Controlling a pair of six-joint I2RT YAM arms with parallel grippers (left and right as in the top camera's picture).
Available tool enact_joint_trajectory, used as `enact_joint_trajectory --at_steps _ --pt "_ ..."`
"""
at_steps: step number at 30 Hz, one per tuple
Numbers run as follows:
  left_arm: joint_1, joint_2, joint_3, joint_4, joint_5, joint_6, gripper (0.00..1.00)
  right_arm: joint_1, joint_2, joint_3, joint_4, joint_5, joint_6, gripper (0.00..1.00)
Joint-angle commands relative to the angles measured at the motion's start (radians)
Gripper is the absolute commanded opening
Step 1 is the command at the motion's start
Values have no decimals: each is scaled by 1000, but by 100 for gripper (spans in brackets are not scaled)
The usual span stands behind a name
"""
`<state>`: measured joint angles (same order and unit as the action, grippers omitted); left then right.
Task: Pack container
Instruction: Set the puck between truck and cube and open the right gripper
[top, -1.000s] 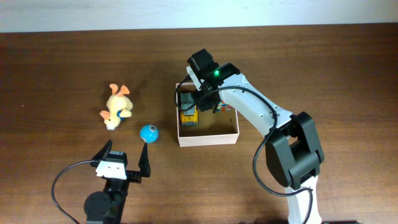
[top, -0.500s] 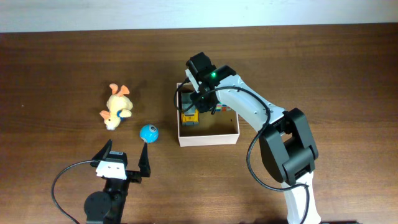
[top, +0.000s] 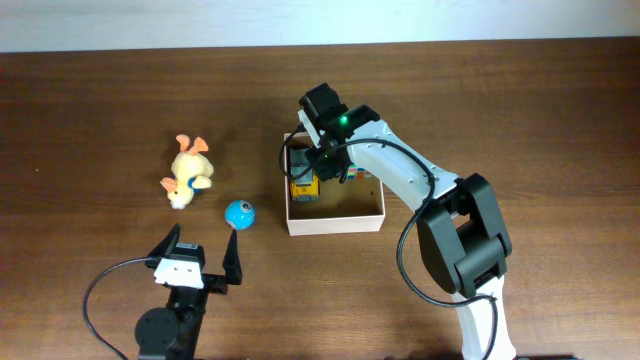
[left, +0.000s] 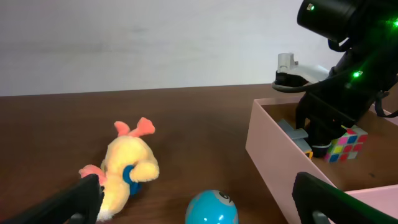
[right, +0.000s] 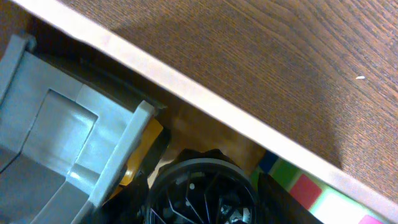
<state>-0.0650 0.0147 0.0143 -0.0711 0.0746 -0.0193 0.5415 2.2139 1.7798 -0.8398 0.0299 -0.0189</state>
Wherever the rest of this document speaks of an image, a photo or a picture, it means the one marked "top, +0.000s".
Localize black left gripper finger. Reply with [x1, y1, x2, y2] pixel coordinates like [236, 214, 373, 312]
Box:
[222, 229, 243, 285]
[145, 224, 181, 268]

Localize blue ball toy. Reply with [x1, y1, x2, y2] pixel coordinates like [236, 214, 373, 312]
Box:
[224, 200, 256, 230]

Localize colourful puzzle cube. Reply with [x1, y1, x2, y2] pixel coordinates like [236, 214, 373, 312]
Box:
[347, 164, 373, 180]

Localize yellow grey toy truck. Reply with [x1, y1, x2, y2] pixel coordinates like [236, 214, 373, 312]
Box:
[289, 149, 319, 202]

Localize yellow plush duck toy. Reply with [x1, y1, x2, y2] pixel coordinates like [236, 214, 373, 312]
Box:
[160, 134, 214, 210]

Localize pink cardboard box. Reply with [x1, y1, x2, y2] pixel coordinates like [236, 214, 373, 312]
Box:
[282, 131, 387, 237]

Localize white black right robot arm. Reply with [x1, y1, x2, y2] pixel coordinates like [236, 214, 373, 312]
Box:
[298, 83, 517, 359]

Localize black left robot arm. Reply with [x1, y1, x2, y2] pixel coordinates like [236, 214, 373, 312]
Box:
[135, 224, 243, 360]

